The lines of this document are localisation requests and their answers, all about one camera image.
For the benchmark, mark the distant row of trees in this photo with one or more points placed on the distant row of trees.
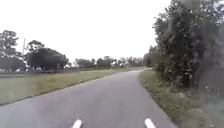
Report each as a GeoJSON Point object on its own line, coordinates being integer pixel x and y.
{"type": "Point", "coordinates": [100, 62]}

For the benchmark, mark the grey asphalt path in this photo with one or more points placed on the grey asphalt path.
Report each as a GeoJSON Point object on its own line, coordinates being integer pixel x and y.
{"type": "Point", "coordinates": [110, 100]}

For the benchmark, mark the grass verge strip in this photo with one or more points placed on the grass verge strip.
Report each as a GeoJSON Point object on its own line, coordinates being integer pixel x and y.
{"type": "Point", "coordinates": [163, 96]}

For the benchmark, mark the large dark tree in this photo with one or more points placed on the large dark tree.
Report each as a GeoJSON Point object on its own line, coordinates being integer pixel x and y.
{"type": "Point", "coordinates": [46, 58]}

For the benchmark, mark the robot's own part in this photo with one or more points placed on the robot's own part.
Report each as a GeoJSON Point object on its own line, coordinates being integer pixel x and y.
{"type": "Point", "coordinates": [77, 124]}
{"type": "Point", "coordinates": [149, 123]}

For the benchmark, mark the tall dense hedge of trees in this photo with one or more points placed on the tall dense hedge of trees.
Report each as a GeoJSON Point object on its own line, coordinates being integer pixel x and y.
{"type": "Point", "coordinates": [186, 43]}

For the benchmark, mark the wide grass field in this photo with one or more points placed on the wide grass field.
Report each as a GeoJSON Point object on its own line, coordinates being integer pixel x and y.
{"type": "Point", "coordinates": [33, 85]}

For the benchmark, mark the pole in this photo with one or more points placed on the pole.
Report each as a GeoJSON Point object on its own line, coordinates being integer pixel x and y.
{"type": "Point", "coordinates": [24, 46]}

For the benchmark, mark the tall tree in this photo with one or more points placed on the tall tree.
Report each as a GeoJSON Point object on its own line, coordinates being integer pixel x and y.
{"type": "Point", "coordinates": [8, 50]}

